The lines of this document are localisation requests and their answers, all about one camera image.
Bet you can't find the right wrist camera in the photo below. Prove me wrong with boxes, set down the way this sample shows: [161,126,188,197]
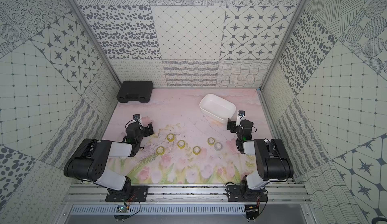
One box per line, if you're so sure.
[236,110,246,126]

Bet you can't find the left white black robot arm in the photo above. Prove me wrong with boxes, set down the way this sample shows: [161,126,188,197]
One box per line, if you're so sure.
[63,119,154,196]

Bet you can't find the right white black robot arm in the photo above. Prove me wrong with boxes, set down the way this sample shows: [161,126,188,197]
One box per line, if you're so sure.
[227,117,294,193]

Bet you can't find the right controller board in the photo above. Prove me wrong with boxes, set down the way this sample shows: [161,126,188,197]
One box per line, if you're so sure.
[244,205,260,221]

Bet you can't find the left green circuit board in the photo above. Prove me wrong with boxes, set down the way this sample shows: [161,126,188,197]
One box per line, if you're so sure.
[116,205,128,213]

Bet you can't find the black plastic tool case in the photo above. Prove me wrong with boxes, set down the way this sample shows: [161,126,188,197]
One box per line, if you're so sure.
[117,81,153,103]

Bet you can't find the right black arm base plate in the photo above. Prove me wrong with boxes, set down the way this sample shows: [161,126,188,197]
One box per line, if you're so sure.
[224,185,268,202]

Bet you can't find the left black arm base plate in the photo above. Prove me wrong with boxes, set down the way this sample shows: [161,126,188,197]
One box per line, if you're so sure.
[105,185,149,202]

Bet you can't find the aluminium mounting rail frame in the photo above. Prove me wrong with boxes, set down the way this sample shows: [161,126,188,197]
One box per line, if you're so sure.
[62,183,311,204]

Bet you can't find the white plastic storage box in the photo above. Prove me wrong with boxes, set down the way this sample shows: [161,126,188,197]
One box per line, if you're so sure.
[199,94,236,124]

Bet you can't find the yellow tape roll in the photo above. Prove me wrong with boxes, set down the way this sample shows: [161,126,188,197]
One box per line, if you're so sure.
[192,146,201,155]
[207,137,215,146]
[166,133,175,142]
[177,140,186,149]
[156,146,165,155]

